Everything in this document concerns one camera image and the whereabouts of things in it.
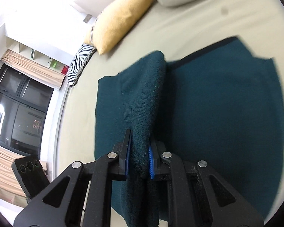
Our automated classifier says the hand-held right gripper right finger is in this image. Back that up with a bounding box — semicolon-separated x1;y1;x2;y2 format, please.
148;139;265;227

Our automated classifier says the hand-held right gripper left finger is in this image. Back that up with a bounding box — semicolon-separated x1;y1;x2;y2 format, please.
14;129;133;227

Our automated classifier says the dark green sweater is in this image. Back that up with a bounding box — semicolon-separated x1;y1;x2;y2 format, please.
93;36;284;227

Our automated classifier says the beige striped curtain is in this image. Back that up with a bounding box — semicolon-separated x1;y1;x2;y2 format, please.
0;144;48;197
1;49;67;91

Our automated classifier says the grey window ledge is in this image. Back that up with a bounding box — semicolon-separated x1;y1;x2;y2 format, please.
47;85;73;179

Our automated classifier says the dark window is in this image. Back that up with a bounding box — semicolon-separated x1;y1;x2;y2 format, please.
0;63;55;158

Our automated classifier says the zebra print pillow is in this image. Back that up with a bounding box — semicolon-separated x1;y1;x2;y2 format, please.
67;43;97;87

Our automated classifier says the yellow pillow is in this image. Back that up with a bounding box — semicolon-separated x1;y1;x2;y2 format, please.
84;0;156;55

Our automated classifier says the bed with beige sheet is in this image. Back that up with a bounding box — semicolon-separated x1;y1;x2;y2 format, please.
51;0;284;227

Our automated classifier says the white wall shelf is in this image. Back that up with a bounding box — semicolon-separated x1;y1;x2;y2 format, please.
16;41;69;75

